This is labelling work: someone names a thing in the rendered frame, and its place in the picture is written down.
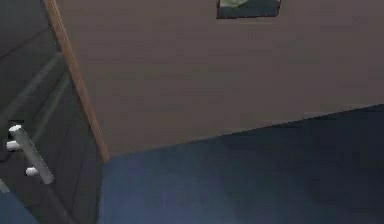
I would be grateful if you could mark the dark grey room door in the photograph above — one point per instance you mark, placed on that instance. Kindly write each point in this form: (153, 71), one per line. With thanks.
(63, 110)

